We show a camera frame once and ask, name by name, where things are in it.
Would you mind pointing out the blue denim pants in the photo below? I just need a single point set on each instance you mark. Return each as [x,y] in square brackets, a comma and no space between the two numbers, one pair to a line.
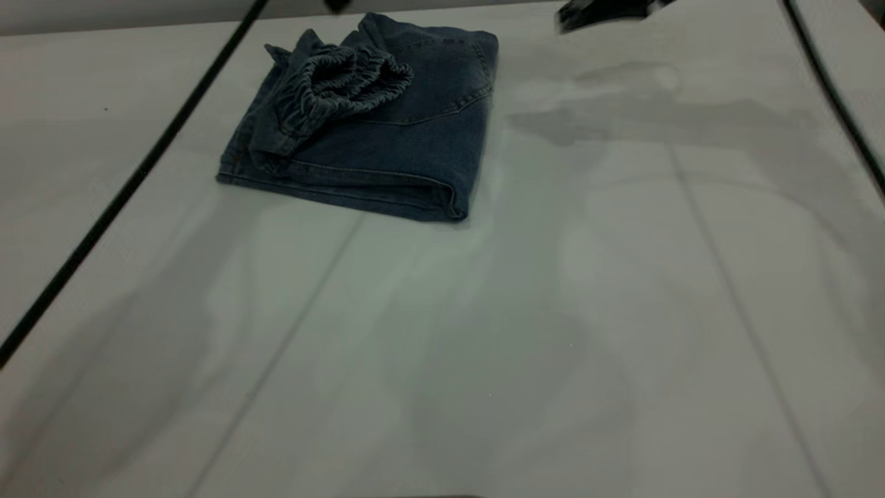
[415,138]

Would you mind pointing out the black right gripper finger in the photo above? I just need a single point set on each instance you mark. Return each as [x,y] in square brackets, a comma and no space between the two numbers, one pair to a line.
[601,12]

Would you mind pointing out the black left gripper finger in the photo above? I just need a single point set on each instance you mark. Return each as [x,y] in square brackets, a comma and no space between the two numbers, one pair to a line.
[338,5]

